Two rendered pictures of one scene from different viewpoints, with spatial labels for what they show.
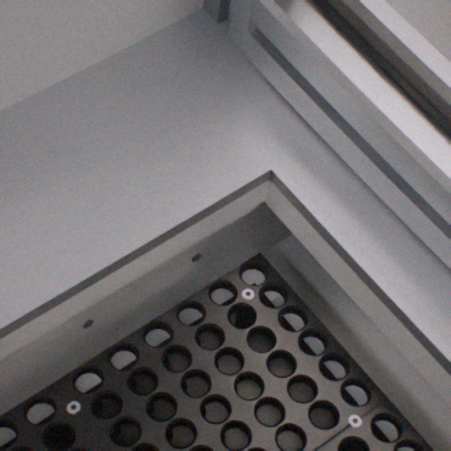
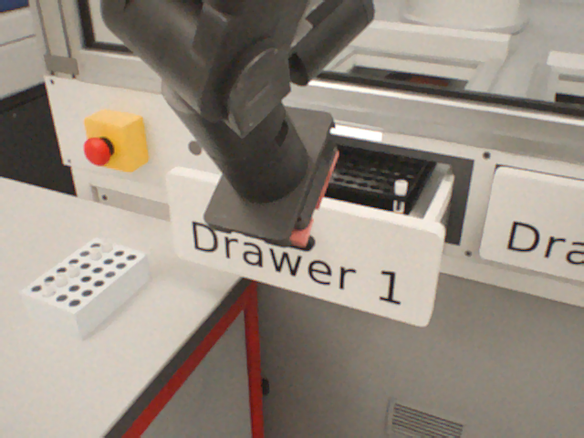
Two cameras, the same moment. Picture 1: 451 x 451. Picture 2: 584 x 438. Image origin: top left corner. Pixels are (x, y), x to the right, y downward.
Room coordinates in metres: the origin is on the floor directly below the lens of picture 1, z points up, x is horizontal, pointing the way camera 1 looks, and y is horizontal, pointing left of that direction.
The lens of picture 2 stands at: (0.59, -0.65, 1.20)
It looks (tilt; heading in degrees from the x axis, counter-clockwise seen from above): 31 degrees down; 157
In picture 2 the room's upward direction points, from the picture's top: straight up
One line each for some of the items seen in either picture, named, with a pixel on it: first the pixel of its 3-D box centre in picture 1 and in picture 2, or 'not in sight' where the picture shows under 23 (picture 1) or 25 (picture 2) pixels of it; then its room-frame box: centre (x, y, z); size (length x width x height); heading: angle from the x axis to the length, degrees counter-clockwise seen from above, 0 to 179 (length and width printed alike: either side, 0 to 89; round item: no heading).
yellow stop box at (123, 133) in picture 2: not in sight; (115, 140); (-0.18, -0.60, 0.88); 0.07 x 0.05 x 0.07; 43
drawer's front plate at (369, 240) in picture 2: not in sight; (294, 243); (0.14, -0.46, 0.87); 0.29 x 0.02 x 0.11; 43
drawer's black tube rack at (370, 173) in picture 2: not in sight; (358, 166); (0.01, -0.32, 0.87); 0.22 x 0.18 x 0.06; 133
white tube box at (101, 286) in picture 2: not in sight; (88, 285); (0.00, -0.67, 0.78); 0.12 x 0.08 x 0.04; 132
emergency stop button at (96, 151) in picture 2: not in sight; (99, 150); (-0.16, -0.62, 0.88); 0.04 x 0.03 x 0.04; 43
